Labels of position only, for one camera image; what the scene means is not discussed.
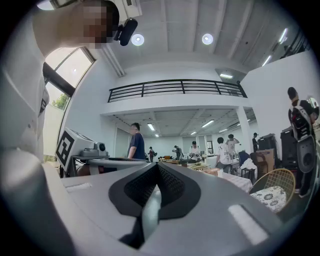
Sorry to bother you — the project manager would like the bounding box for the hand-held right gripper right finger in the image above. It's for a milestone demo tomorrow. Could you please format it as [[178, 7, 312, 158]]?
[[144, 162, 285, 256]]

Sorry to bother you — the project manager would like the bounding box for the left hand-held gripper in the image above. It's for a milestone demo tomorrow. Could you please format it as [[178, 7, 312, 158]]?
[[54, 126, 153, 179]]

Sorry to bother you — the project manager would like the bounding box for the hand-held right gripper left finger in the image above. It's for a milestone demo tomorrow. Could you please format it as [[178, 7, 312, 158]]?
[[61, 162, 159, 250]]

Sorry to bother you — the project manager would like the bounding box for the white cloth covered table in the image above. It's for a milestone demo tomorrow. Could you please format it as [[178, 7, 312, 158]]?
[[221, 171, 254, 194]]

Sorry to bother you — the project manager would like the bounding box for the white cloth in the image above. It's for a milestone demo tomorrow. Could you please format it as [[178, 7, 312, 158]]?
[[240, 157, 256, 173]]

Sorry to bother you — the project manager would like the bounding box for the patterned seat cushion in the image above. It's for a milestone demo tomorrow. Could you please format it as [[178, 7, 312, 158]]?
[[249, 186, 288, 214]]

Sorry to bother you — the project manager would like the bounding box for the blue chair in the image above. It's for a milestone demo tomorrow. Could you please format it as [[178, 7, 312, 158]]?
[[238, 150, 251, 166]]

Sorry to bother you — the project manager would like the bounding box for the dark brown chair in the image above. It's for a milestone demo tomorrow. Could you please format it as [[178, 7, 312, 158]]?
[[249, 152, 266, 181]]

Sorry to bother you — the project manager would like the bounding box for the wicker chair with cushion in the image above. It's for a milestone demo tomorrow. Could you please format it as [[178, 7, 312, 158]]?
[[249, 168, 298, 214]]

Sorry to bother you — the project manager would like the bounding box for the brown cardboard box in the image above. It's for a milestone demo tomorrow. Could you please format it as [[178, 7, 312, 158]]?
[[255, 148, 276, 173]]

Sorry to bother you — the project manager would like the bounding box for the white square pillar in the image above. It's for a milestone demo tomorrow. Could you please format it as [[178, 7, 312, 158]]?
[[235, 106, 254, 161]]

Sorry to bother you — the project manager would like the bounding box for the short black equipment case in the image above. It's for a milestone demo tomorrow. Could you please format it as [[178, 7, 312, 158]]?
[[257, 133, 278, 151]]

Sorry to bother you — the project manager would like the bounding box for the tall black equipment case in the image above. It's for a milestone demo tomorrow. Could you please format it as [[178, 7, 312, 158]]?
[[279, 126, 299, 171]]

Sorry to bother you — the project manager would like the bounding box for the long black balcony railing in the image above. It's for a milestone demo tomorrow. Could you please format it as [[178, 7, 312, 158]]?
[[107, 79, 248, 103]]

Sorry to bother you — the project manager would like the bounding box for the large glass window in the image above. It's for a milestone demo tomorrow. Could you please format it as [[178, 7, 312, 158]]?
[[42, 46, 98, 162]]

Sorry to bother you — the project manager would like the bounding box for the person's white shirt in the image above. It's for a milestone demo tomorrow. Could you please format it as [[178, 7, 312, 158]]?
[[0, 14, 51, 171]]

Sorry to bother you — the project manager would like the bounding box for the round ceiling light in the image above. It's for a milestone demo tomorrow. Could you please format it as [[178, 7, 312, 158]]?
[[131, 33, 145, 47], [201, 33, 214, 46]]

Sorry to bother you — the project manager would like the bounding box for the person's head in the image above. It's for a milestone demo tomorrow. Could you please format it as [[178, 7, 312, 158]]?
[[32, 0, 121, 57]]

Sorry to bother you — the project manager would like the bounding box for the white ceiling air conditioner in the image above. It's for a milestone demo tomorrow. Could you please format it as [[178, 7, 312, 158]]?
[[109, 0, 143, 20]]

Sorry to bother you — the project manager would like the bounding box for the black upper walkway railing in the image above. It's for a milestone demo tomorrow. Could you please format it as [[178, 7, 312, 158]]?
[[283, 28, 312, 60]]

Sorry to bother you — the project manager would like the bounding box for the black head-worn camera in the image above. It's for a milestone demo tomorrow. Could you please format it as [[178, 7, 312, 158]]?
[[113, 17, 139, 47]]

